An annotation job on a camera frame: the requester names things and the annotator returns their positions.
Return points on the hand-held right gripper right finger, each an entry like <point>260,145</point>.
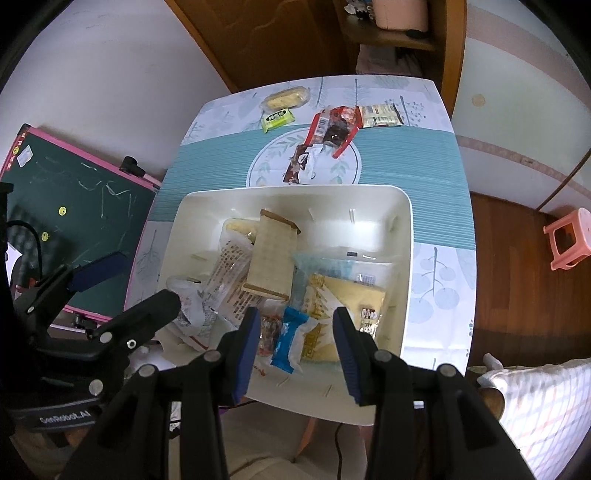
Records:
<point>346,355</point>

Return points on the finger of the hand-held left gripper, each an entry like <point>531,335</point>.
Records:
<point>99,270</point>
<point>138,318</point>

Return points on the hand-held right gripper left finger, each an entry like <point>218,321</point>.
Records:
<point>244,355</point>

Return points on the small red candy packet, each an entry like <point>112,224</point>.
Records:
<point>268,334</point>

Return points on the blue snack packet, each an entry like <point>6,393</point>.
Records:
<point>288,341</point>

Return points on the white snack packet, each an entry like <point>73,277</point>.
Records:
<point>189,304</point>

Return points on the large yellow cake packet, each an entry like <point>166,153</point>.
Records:
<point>341,290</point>

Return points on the clear brown bread packet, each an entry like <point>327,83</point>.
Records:
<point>231,286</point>

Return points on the sandwich cracker packet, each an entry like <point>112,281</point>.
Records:
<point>272,258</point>

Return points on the clear yellow puff packet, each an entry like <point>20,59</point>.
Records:
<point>240,228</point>

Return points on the white plastic tray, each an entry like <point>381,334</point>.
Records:
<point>332,217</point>

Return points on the black chalkboard clip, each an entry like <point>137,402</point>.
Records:
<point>133,167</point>

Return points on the dark chocolate snack packet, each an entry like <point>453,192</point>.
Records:
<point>300,161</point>

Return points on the teal leaf print tablecloth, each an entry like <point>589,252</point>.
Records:
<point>415,161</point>

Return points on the white checkered cloth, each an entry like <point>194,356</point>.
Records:
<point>549,415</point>

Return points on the red snack packet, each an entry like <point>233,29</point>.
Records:
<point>330,127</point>

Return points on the green snack packet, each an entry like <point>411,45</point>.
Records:
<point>277,118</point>

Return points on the beige snack packet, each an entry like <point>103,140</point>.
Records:
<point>378,115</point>

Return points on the small yellow cake packet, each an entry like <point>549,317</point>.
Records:
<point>284,98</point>

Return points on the pink plastic stool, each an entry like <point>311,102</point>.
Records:
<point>570,237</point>

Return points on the brown wooden door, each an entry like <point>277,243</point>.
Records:
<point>258,37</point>

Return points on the pale wardrobe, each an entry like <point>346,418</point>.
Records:
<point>521,92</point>

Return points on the brown wooden cabinet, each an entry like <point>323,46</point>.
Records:
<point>450,55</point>

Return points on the pink storage basket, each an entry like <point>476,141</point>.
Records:
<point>399,14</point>

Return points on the small toy figures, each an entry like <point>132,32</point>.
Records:
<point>358,7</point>

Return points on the green chalkboard pink frame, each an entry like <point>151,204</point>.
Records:
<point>78,203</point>

